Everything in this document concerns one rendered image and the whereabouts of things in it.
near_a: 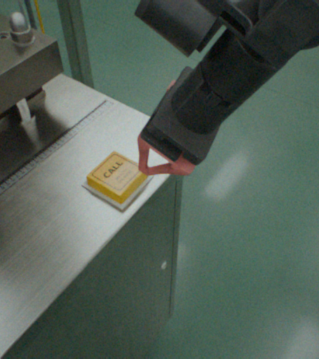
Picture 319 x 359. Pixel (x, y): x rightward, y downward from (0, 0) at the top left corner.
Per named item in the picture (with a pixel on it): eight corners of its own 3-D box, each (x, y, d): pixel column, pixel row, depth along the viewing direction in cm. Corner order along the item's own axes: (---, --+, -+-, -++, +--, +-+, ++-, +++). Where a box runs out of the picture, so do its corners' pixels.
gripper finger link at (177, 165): (111, 168, 47) (146, 125, 39) (136, 129, 51) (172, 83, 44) (158, 201, 48) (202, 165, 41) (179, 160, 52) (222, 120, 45)
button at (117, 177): (121, 205, 63) (120, 195, 61) (87, 185, 65) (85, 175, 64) (148, 177, 67) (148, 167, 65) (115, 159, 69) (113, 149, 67)
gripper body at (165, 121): (142, 132, 41) (179, 87, 35) (178, 74, 47) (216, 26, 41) (194, 170, 42) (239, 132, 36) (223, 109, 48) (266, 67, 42)
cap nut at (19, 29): (23, 49, 67) (15, 22, 63) (6, 41, 68) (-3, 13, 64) (40, 39, 68) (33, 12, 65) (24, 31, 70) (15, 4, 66)
